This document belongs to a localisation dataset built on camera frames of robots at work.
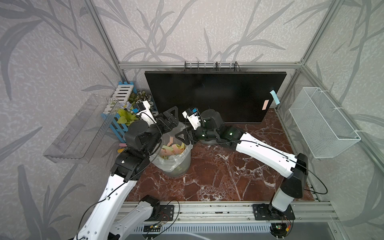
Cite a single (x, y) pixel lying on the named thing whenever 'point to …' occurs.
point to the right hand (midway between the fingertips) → (179, 132)
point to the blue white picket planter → (121, 94)
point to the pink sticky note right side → (265, 104)
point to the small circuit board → (151, 228)
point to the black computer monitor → (237, 96)
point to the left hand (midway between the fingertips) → (172, 111)
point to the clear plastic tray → (80, 139)
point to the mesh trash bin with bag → (172, 156)
